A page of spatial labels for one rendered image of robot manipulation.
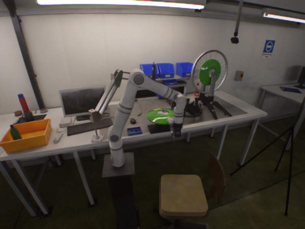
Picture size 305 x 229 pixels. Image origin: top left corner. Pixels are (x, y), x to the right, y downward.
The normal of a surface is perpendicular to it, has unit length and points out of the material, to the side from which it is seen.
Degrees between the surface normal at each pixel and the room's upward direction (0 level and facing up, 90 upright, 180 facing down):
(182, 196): 0
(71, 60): 90
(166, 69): 90
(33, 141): 94
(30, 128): 86
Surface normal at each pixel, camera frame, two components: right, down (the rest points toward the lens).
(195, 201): 0.00, -0.89
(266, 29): 0.28, 0.44
